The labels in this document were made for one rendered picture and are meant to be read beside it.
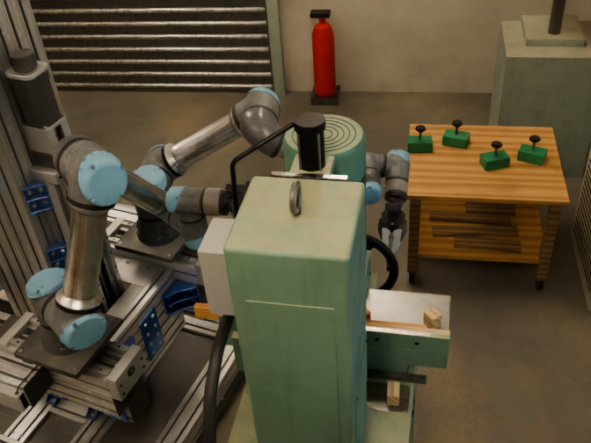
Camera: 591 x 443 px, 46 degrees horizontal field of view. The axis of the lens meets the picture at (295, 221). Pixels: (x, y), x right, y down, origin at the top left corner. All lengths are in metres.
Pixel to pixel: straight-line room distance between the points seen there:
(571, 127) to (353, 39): 1.52
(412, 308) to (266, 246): 0.82
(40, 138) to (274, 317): 0.96
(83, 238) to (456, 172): 1.80
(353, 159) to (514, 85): 2.36
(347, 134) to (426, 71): 3.25
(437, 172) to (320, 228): 1.90
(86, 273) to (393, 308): 0.81
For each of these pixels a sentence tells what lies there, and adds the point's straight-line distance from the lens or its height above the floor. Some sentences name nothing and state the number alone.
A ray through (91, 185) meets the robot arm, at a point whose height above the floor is 1.39.
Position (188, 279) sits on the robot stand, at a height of 0.70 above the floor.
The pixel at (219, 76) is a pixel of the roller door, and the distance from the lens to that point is 4.86.
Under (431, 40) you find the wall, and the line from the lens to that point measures 4.62.
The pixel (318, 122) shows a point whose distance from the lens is 1.30.
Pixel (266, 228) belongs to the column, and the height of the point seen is 1.52.
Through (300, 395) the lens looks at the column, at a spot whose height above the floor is 1.14.
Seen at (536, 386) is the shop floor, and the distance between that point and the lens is 2.98.
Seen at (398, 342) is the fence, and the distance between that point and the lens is 1.81.
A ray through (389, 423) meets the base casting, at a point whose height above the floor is 0.80.
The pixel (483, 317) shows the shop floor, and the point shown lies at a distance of 3.18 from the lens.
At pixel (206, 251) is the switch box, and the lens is 1.25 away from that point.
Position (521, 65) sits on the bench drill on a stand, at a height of 0.66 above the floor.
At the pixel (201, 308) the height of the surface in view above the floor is 0.94.
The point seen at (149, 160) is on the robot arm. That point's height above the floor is 1.04.
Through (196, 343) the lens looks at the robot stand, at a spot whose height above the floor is 0.21.
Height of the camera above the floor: 2.29
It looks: 39 degrees down
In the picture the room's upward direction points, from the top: 5 degrees counter-clockwise
